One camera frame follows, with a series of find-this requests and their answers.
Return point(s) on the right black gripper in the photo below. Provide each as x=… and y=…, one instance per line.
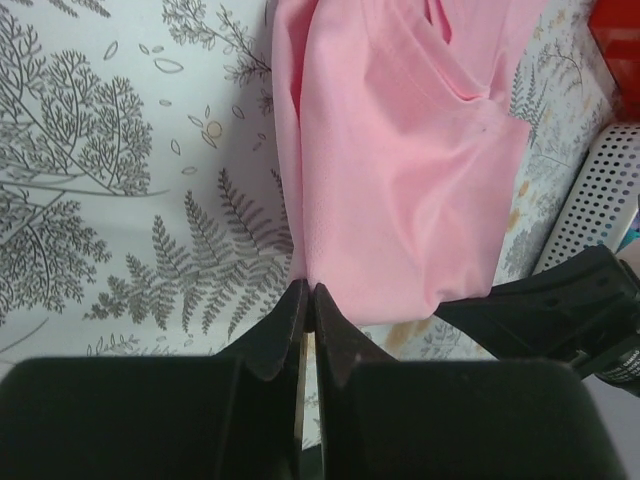
x=584, y=310

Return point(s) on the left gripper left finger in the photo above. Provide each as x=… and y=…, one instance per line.
x=233, y=415

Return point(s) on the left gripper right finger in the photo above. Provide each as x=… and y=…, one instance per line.
x=386, y=419

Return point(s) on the pink t-shirt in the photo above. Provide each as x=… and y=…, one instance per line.
x=397, y=149

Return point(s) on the white laundry basket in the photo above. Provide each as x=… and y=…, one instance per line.
x=602, y=204

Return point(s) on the floral table mat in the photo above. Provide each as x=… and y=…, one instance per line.
x=141, y=201

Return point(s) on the red plastic bin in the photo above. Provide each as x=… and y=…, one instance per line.
x=614, y=25

